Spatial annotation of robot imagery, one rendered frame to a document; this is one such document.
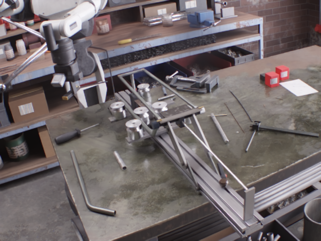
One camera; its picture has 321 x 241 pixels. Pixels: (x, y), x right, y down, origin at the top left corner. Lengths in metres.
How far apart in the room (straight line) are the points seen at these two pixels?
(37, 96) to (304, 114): 1.81
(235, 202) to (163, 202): 0.19
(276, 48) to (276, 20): 0.34
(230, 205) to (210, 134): 0.39
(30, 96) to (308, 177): 1.86
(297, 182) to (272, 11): 2.57
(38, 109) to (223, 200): 1.90
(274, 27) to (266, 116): 3.04
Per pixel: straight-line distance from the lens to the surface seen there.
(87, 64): 1.75
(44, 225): 2.35
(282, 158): 1.08
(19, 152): 2.81
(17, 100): 2.56
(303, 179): 2.07
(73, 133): 1.30
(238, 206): 0.87
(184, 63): 3.32
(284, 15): 4.36
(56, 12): 1.71
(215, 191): 0.91
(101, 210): 0.94
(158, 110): 1.21
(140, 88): 1.49
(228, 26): 2.89
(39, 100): 2.57
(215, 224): 1.78
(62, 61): 1.33
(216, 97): 1.45
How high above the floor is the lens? 1.49
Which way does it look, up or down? 28 degrees down
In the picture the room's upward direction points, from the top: 8 degrees counter-clockwise
